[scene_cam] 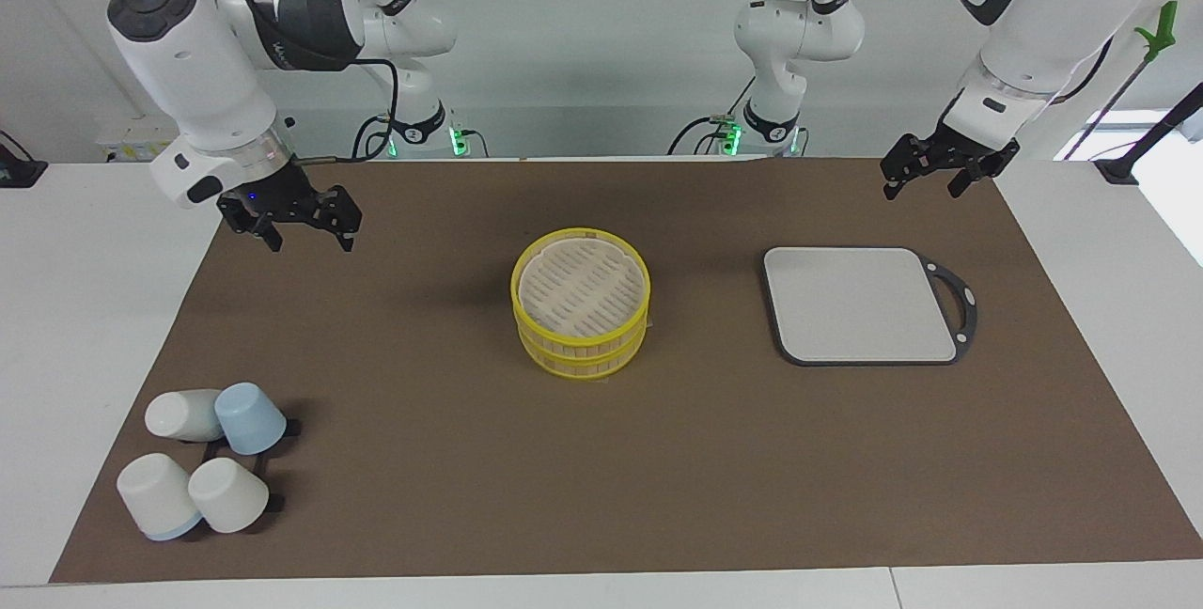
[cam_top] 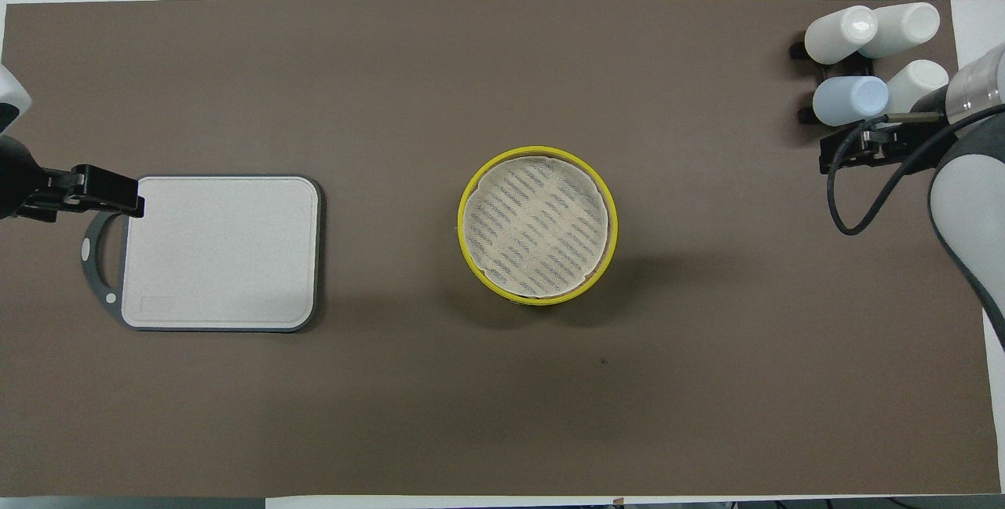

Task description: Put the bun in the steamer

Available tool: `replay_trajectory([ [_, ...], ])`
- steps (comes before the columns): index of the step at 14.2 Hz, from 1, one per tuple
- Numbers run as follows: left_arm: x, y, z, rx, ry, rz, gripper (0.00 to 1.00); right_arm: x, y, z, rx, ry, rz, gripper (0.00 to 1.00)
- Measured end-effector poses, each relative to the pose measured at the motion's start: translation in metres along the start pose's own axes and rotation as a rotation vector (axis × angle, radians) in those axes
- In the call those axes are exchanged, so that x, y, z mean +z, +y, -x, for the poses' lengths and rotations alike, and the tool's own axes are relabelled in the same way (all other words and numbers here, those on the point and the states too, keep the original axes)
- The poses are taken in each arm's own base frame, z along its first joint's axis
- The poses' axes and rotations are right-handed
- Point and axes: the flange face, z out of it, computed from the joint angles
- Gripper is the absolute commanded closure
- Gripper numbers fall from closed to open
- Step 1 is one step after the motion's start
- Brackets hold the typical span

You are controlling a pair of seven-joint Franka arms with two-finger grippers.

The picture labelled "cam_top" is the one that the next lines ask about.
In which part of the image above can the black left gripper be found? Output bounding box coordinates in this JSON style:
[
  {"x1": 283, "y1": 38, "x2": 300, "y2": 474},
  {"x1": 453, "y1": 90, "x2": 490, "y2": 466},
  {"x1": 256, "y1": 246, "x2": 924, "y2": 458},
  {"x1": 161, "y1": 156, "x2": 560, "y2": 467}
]
[{"x1": 0, "y1": 136, "x2": 145, "y2": 221}]

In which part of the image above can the beige perforated steamer liner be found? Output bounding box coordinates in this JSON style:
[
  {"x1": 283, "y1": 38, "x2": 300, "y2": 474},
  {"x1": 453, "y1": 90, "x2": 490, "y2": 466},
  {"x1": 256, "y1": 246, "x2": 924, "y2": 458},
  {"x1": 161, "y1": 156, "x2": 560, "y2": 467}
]
[{"x1": 463, "y1": 156, "x2": 610, "y2": 299}]

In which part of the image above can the brown table mat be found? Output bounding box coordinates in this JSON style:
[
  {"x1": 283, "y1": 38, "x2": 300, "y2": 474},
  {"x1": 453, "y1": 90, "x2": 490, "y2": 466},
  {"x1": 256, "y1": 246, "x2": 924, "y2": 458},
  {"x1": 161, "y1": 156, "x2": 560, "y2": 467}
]
[{"x1": 0, "y1": 0, "x2": 992, "y2": 496}]

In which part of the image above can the yellow steamer lid tier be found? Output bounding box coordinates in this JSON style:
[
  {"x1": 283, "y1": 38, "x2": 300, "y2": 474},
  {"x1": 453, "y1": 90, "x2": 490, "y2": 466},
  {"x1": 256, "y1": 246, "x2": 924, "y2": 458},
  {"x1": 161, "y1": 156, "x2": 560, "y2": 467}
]
[{"x1": 457, "y1": 145, "x2": 619, "y2": 307}]

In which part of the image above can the grey cutting board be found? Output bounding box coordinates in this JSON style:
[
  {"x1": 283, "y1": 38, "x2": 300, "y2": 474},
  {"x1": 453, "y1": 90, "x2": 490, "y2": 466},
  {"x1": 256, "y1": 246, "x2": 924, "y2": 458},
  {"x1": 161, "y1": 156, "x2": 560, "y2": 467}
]
[{"x1": 81, "y1": 174, "x2": 323, "y2": 334}]

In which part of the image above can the light blue plastic cup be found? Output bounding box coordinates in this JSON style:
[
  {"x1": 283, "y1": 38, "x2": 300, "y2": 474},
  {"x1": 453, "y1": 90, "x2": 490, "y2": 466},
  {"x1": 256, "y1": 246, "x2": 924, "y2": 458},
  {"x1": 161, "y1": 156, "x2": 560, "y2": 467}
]
[{"x1": 812, "y1": 75, "x2": 890, "y2": 127}]

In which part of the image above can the white plastic cup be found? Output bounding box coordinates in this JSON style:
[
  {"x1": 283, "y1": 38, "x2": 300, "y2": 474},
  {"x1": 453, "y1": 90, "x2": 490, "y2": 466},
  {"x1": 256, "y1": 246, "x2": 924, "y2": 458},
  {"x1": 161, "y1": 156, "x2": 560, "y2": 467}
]
[
  {"x1": 804, "y1": 5, "x2": 879, "y2": 66},
  {"x1": 886, "y1": 60, "x2": 951, "y2": 114},
  {"x1": 860, "y1": 2, "x2": 941, "y2": 60}
]

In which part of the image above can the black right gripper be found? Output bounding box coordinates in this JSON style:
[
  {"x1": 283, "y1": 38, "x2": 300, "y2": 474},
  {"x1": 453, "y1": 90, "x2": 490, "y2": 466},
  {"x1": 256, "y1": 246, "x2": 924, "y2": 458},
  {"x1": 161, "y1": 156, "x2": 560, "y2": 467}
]
[{"x1": 819, "y1": 89, "x2": 955, "y2": 174}]

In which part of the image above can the black cup rack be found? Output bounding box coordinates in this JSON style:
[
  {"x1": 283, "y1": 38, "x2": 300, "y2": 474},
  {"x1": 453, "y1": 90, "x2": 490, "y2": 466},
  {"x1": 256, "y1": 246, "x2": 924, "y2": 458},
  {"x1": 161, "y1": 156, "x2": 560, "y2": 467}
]
[{"x1": 788, "y1": 36, "x2": 875, "y2": 126}]

